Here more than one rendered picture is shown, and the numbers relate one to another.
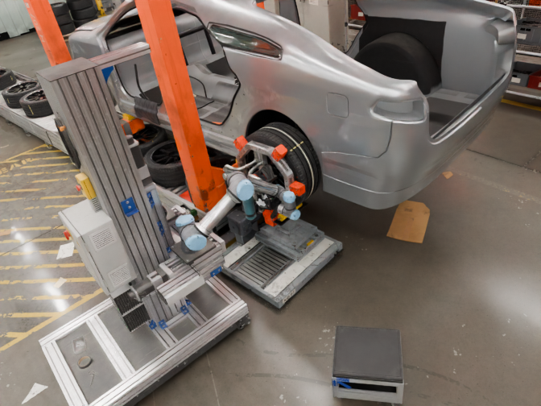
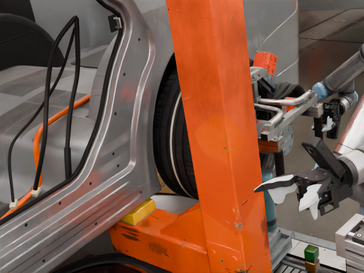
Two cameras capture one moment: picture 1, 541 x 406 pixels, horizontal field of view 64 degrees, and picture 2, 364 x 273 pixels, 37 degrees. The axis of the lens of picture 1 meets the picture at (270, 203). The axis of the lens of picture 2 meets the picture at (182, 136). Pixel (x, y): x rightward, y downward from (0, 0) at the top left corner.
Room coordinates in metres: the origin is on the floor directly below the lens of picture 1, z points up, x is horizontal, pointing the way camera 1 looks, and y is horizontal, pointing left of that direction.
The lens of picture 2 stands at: (3.34, 2.09, 1.84)
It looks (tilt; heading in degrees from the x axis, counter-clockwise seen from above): 24 degrees down; 264
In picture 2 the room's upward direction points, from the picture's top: 10 degrees counter-clockwise
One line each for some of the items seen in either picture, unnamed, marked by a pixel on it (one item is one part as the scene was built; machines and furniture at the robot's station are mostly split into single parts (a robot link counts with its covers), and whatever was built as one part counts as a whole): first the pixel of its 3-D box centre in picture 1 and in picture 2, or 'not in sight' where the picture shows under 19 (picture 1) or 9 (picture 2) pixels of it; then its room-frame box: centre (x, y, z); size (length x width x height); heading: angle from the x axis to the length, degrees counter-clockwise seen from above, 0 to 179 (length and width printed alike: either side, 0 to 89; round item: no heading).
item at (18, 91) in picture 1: (25, 93); not in sight; (7.28, 3.71, 0.39); 0.66 x 0.66 x 0.24
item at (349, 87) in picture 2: (288, 199); (343, 80); (2.33, -0.12, 0.95); 0.11 x 0.08 x 0.11; 23
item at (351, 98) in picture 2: (291, 212); (346, 99); (2.32, -0.13, 0.85); 0.11 x 0.08 x 0.09; 42
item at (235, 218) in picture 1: (251, 220); not in sight; (3.08, 0.19, 0.26); 0.42 x 0.18 x 0.35; 132
